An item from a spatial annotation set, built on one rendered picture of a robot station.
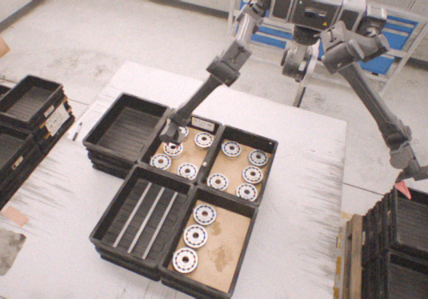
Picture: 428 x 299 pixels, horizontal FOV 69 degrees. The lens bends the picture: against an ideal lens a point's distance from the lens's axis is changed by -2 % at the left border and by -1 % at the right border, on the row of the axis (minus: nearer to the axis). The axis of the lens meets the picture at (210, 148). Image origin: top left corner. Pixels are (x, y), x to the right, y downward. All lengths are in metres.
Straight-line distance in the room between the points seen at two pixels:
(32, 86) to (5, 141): 0.47
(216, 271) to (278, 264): 0.33
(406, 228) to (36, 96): 2.62
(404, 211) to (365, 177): 0.76
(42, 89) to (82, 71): 0.96
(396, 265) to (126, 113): 1.79
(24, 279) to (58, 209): 0.33
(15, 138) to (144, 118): 1.07
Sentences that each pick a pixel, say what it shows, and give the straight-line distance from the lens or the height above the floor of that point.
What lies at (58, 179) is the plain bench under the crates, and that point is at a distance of 1.82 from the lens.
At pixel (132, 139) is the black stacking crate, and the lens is 1.72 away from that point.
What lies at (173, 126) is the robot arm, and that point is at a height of 1.08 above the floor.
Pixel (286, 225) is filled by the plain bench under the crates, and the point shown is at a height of 0.70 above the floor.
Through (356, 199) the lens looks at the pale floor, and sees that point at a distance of 2.80.
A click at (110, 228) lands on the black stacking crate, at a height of 0.83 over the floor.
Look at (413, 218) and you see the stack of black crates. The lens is 2.29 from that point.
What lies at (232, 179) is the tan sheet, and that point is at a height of 0.83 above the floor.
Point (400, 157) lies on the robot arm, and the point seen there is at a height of 1.34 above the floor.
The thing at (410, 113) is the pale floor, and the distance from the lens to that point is 3.82.
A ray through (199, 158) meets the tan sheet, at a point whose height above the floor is 0.83.
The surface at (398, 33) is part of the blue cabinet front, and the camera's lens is 3.29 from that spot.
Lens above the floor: 2.14
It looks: 52 degrees down
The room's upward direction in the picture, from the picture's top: 7 degrees clockwise
